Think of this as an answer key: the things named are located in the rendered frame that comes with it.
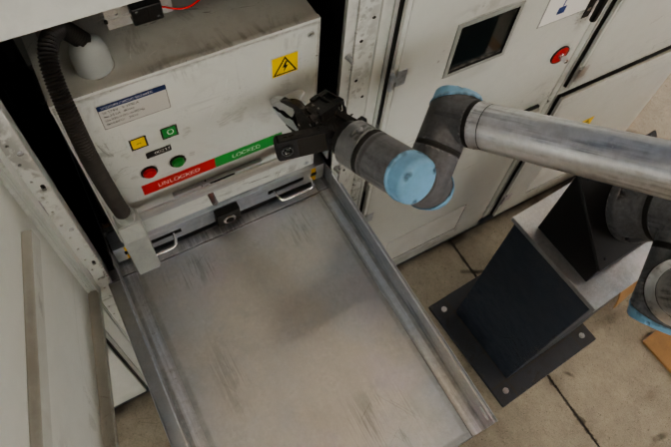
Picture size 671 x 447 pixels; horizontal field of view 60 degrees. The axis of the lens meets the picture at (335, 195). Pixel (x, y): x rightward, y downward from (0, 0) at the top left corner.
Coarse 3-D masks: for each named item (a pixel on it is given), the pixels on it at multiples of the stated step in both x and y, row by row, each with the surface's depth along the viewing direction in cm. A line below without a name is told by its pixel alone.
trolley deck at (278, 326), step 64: (192, 256) 140; (256, 256) 141; (320, 256) 142; (128, 320) 131; (192, 320) 132; (256, 320) 133; (320, 320) 134; (384, 320) 135; (192, 384) 125; (256, 384) 125; (320, 384) 126; (384, 384) 127
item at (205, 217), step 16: (320, 160) 148; (288, 176) 145; (320, 176) 151; (256, 192) 142; (272, 192) 146; (208, 208) 138; (240, 208) 144; (176, 224) 136; (192, 224) 139; (112, 240) 132; (160, 240) 137
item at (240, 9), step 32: (192, 0) 108; (224, 0) 109; (256, 0) 109; (288, 0) 110; (96, 32) 102; (128, 32) 103; (160, 32) 103; (192, 32) 104; (224, 32) 104; (256, 32) 105; (320, 32) 110; (32, 64) 97; (64, 64) 98; (128, 64) 99; (160, 64) 99
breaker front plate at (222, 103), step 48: (240, 48) 103; (288, 48) 109; (96, 96) 96; (192, 96) 107; (240, 96) 113; (96, 144) 104; (192, 144) 117; (240, 144) 125; (96, 192) 114; (240, 192) 140
